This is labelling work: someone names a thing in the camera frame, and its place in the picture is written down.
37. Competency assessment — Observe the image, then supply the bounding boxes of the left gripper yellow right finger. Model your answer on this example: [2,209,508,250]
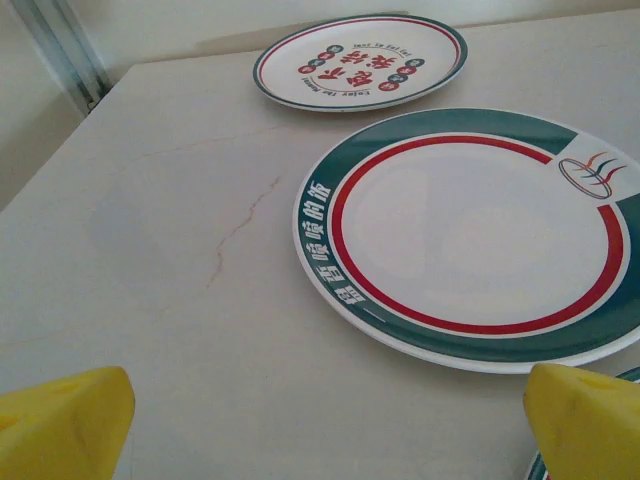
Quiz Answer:
[522,363,640,480]

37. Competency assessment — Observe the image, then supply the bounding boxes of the white plate red characters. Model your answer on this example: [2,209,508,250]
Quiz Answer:
[252,13,469,112]

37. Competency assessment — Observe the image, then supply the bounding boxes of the green rim red ring plate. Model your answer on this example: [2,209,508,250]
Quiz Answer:
[292,107,640,375]

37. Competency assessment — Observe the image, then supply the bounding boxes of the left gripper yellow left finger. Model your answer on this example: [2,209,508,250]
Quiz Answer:
[0,366,136,480]

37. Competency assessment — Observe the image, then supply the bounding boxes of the orange sunburst white plate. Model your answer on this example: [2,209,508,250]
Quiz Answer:
[522,366,640,480]

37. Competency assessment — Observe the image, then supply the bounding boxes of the aluminium frame post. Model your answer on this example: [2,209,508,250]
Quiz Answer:
[9,0,114,114]

